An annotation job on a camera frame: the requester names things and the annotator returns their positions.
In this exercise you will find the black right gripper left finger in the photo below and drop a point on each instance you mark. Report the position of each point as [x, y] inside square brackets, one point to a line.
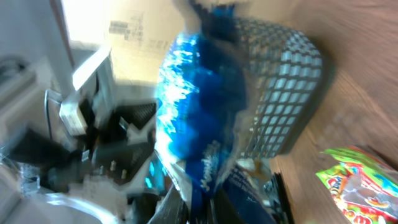
[172, 210]

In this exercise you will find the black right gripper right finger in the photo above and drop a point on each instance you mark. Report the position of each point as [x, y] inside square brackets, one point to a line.
[222, 210]

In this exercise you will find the blue snack packet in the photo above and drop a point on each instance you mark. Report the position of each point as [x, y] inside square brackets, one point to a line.
[204, 95]

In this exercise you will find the green Haribo gummy bag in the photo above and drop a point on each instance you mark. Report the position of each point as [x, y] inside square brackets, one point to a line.
[363, 185]

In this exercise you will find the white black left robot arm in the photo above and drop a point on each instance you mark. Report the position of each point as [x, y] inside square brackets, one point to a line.
[110, 130]

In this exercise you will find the grey plastic lattice basket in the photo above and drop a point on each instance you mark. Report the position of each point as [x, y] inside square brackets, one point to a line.
[287, 69]

